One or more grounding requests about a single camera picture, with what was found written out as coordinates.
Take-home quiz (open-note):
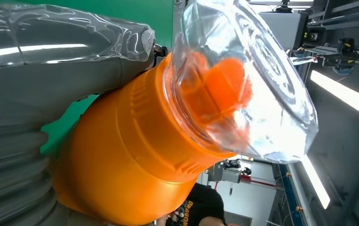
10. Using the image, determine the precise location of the grey and red machine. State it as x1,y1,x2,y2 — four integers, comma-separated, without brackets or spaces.
207,158,252,185

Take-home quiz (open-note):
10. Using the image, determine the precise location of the person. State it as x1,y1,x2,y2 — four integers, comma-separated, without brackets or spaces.
156,182,239,226

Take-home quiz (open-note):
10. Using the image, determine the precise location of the grey equipment box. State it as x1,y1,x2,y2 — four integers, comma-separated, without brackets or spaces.
258,6,327,51

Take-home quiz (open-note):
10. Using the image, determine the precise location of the white light panel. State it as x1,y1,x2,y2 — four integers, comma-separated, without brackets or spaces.
309,70,359,116
300,154,331,210

